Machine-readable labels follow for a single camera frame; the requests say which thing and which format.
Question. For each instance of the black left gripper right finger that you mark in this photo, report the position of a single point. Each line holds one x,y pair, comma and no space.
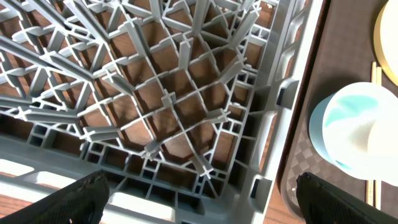
324,203

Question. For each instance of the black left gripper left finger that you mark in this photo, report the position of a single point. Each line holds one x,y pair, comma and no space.
80,202

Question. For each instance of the wooden chopstick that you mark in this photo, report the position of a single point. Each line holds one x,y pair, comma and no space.
370,183
377,183

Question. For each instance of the light blue bowl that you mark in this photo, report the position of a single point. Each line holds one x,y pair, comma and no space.
323,115

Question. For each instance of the white cup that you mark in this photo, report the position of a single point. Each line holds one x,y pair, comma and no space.
360,131

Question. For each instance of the yellow plate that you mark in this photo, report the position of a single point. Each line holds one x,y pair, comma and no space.
385,39

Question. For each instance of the grey dishwasher rack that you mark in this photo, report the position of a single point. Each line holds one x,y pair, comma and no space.
185,105

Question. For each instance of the brown serving tray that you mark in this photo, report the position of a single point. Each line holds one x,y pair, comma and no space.
344,57

